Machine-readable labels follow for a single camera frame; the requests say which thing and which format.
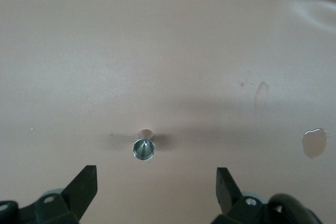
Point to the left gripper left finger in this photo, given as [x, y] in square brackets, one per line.
[78, 195]

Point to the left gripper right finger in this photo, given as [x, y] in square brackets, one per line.
[231, 203]

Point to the steel cone jigger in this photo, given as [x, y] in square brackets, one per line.
[144, 149]

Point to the brown liquid puddle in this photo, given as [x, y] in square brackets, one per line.
[313, 144]

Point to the brown table mat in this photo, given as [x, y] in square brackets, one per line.
[105, 51]

